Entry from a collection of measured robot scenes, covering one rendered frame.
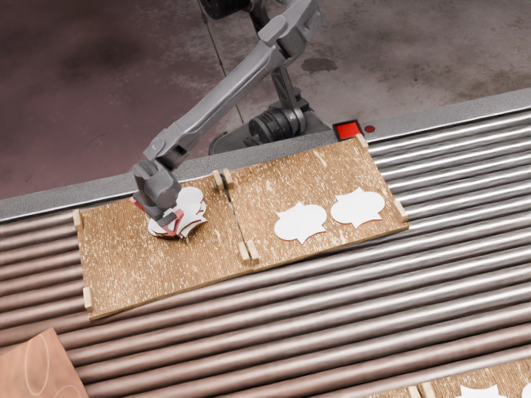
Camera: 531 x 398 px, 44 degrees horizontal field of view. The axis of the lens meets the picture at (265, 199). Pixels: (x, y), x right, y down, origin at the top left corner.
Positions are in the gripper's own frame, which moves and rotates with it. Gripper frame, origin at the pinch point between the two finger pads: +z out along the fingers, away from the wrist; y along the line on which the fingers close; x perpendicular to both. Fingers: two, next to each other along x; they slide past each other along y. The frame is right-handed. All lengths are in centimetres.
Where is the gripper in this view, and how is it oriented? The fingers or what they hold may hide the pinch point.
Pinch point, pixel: (161, 222)
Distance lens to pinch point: 168.2
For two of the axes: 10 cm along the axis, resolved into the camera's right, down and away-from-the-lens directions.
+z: 0.9, 6.7, 7.3
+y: 6.7, 5.0, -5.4
